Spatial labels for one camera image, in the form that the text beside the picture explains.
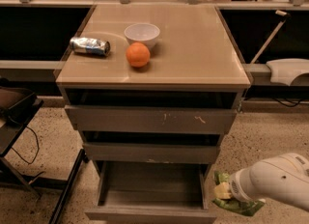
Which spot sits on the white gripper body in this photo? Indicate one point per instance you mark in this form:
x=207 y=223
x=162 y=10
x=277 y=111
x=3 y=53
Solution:
x=237 y=186

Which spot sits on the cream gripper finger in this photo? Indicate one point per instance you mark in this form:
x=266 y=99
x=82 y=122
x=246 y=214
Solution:
x=222 y=191

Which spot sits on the green jalapeno chip bag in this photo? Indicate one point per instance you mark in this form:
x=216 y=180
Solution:
x=234 y=205

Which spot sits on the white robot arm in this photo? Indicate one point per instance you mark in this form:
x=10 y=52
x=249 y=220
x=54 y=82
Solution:
x=284 y=178

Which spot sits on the bottom grey drawer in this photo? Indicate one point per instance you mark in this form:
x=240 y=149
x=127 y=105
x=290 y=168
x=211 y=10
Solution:
x=151 y=193

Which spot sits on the grey drawer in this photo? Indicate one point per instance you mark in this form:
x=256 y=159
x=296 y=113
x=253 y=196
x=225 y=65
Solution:
x=150 y=119
x=151 y=193
x=151 y=153

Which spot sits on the grey drawer cabinet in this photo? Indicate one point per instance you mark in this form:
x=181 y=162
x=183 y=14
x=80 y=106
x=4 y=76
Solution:
x=192 y=65

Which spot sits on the middle grey drawer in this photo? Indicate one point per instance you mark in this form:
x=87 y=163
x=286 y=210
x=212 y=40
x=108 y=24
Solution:
x=151 y=153

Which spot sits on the top grey drawer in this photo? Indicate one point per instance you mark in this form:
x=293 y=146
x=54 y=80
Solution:
x=150 y=119

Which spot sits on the white curved base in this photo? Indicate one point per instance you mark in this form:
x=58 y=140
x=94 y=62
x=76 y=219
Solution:
x=285 y=71

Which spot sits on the orange fruit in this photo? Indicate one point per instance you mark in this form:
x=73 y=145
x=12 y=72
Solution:
x=138 y=55

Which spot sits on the white bowl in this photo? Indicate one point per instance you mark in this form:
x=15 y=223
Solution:
x=145 y=33

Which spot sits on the white stick tool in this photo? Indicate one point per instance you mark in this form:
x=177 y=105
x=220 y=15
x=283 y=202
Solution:
x=284 y=16

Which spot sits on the crushed silver soda can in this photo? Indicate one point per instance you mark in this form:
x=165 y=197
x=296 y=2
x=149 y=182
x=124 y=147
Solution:
x=90 y=46

